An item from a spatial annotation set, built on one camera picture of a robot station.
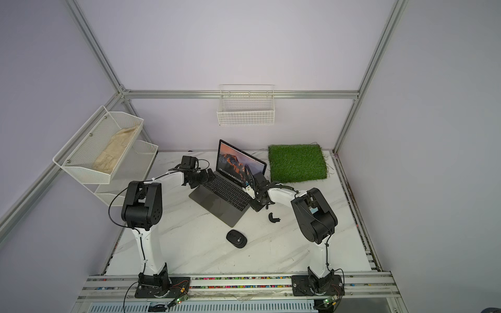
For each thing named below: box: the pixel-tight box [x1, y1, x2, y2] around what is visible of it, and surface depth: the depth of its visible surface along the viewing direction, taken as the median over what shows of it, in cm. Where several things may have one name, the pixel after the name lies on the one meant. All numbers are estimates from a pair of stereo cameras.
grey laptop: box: [188, 139, 267, 228], surface depth 101 cm
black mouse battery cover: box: [268, 211, 282, 224], surface depth 95 cm
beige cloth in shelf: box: [91, 125, 139, 175], surface depth 81 cm
